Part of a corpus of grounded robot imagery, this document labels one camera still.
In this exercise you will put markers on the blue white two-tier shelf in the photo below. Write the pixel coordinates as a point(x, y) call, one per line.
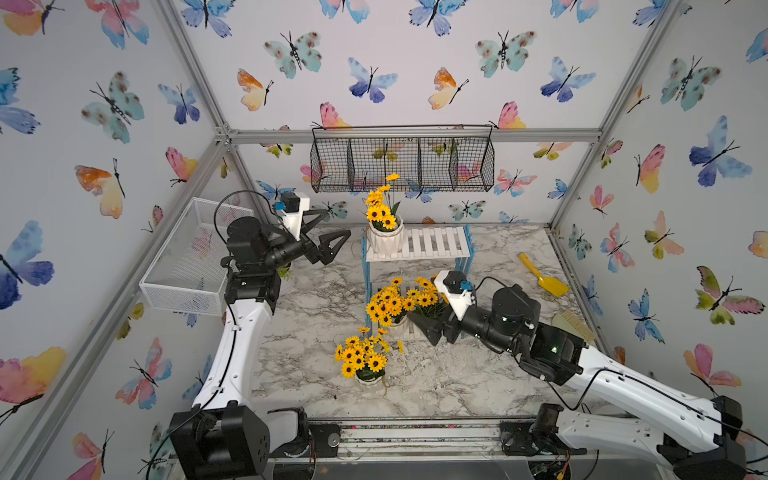
point(419, 244)

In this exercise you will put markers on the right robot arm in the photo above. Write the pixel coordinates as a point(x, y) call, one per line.
point(695, 438)

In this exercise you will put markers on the yellow plastic scoop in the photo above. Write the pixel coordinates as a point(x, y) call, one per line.
point(550, 284)

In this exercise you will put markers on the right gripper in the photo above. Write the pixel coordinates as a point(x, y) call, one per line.
point(434, 329)

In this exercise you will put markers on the sunflower pot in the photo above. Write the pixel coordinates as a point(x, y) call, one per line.
point(385, 228)
point(390, 304)
point(366, 356)
point(425, 300)

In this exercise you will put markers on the white mesh wall basket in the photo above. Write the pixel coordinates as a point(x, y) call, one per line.
point(186, 276)

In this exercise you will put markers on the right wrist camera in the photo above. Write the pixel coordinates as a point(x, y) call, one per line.
point(458, 291)

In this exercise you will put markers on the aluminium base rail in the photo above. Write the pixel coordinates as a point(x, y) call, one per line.
point(420, 438)

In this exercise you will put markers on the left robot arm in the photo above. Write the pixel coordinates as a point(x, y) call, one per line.
point(251, 294)

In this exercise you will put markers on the orange flower white pot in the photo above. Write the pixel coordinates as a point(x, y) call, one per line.
point(286, 272)

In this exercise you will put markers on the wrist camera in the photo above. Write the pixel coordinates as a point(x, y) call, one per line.
point(290, 208)
point(458, 291)

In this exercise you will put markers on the black wire wall basket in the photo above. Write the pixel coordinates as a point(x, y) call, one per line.
point(432, 158)

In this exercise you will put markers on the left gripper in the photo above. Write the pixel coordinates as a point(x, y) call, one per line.
point(321, 254)

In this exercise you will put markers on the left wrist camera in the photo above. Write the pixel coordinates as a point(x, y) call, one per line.
point(290, 208)

